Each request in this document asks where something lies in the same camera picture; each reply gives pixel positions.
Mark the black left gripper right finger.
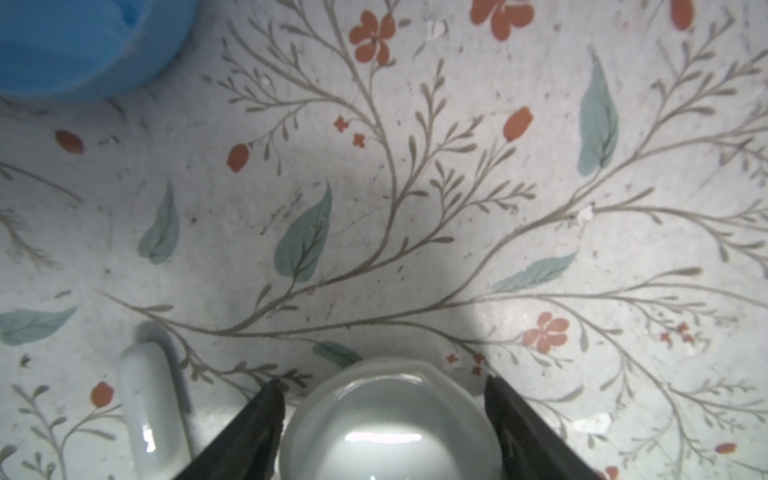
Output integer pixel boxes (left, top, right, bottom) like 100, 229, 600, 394
484, 376, 600, 480

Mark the white mortar bowl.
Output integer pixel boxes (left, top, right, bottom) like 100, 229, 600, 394
277, 357, 503, 479

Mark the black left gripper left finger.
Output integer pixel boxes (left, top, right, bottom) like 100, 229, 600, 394
176, 379, 286, 480

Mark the blue plastic bin lid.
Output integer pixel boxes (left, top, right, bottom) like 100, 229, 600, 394
1, 1, 199, 102

